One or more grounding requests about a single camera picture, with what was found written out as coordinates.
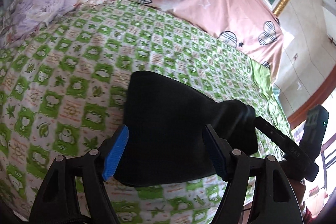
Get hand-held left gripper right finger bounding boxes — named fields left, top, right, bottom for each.
left=205, top=124, right=302, bottom=224

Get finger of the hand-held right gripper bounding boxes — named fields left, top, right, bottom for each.
left=252, top=116, right=320, bottom=183

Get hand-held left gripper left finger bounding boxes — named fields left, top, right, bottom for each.
left=29, top=125, right=130, bottom=224

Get black pants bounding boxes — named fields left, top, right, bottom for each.
left=123, top=71, right=259, bottom=188

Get person's right forearm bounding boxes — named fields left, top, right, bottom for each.
left=288, top=178, right=317, bottom=222

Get plain green cloth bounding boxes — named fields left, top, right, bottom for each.
left=248, top=58, right=292, bottom=135

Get green checked bed sheet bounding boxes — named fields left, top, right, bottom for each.
left=0, top=0, right=292, bottom=224

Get brown wooden door frame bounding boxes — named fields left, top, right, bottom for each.
left=287, top=88, right=336, bottom=125

